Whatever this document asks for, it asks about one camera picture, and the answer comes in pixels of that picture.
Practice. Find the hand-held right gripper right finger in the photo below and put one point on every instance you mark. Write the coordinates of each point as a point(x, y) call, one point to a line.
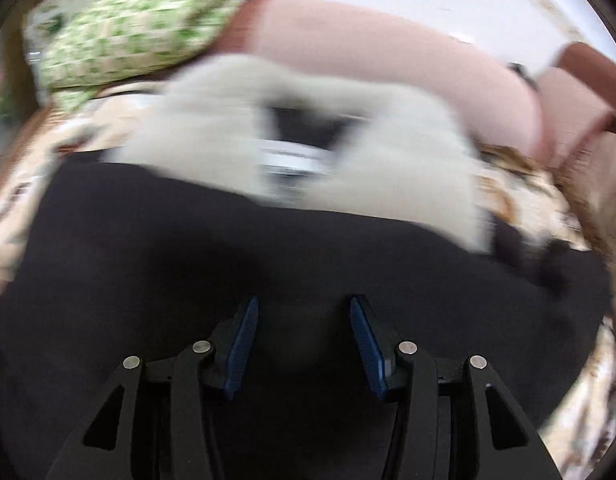
point(368, 345)

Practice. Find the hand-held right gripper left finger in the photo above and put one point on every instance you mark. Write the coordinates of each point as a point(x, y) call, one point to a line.
point(242, 345)

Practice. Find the black garment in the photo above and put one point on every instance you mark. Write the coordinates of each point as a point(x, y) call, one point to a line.
point(187, 260)

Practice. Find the white cloth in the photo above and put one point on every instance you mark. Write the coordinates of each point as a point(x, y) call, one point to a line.
point(398, 175)

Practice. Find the leaf print blanket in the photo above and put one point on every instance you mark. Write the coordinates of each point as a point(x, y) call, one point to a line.
point(518, 195)

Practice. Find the brown quilted bed cover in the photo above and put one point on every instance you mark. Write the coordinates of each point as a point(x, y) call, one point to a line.
point(600, 195)

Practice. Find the pink headboard cushion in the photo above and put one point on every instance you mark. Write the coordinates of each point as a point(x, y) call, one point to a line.
point(378, 55)

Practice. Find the green checkered quilt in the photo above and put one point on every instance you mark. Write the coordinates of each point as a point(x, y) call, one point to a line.
point(137, 25)

